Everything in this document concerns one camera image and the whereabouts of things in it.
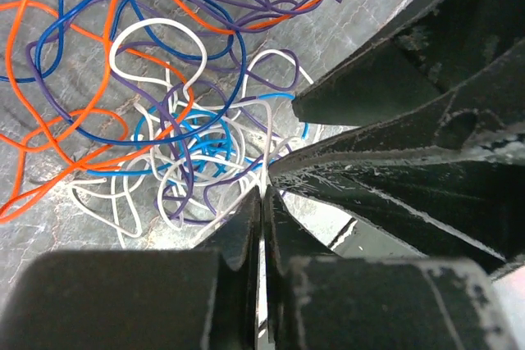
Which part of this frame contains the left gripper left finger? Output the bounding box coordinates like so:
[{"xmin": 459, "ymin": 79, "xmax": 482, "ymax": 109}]
[{"xmin": 1, "ymin": 190, "xmax": 262, "ymax": 349}]

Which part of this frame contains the orange wire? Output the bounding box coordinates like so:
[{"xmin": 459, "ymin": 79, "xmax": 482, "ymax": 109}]
[{"xmin": 0, "ymin": 0, "xmax": 333, "ymax": 224}]

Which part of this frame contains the light blue wire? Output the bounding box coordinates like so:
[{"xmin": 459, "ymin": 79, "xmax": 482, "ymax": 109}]
[{"xmin": 85, "ymin": 93, "xmax": 308, "ymax": 181}]

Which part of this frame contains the white wire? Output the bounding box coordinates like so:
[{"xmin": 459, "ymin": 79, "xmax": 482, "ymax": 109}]
[{"xmin": 71, "ymin": 17, "xmax": 317, "ymax": 251}]

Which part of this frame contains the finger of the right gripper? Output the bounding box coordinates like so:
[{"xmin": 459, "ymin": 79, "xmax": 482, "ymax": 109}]
[
  {"xmin": 292, "ymin": 0, "xmax": 524, "ymax": 125},
  {"xmin": 268, "ymin": 128, "xmax": 525, "ymax": 263}
]

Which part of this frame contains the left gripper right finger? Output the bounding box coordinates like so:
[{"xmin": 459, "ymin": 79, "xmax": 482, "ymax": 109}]
[{"xmin": 262, "ymin": 187, "xmax": 518, "ymax": 349}]

